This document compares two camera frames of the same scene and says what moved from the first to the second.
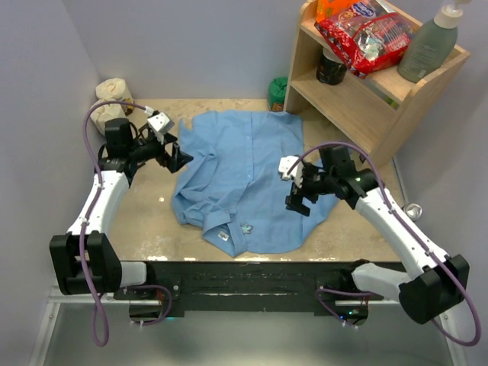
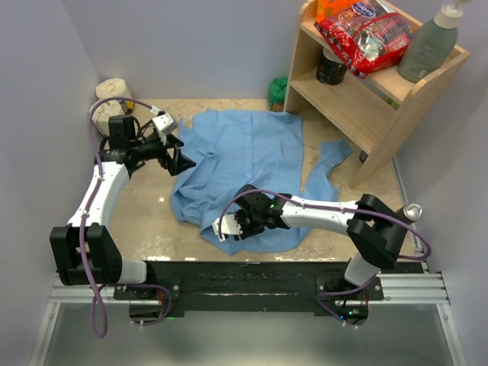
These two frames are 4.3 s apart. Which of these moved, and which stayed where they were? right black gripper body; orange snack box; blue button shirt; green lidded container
Moved: right black gripper body
Stayed: orange snack box; green lidded container; blue button shirt
